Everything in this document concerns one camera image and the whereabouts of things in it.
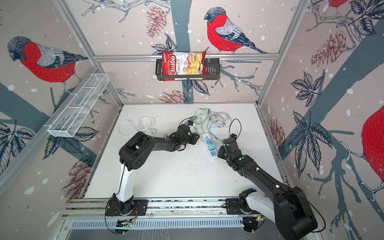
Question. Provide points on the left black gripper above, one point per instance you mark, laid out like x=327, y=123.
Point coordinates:
x=194, y=138

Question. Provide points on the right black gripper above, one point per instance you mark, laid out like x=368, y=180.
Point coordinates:
x=220, y=153

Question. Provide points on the white power strip blue outlets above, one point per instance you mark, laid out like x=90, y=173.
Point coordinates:
x=212, y=154

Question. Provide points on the green charger adapter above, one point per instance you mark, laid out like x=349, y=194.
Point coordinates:
x=206, y=111

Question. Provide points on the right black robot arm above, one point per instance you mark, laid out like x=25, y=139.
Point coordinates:
x=291, y=211

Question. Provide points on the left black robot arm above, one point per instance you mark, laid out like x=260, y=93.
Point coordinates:
x=133, y=155

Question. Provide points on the red cassava chips bag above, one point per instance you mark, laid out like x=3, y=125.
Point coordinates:
x=175, y=64

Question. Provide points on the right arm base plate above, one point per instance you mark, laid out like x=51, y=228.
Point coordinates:
x=238, y=206

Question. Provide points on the black wall basket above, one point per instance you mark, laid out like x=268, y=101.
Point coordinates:
x=212, y=68

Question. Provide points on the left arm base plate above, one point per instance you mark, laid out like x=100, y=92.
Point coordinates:
x=132, y=207

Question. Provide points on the white wire mesh basket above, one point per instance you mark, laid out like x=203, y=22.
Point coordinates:
x=71, y=118

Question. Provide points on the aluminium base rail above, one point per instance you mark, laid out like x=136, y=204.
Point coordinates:
x=169, y=207

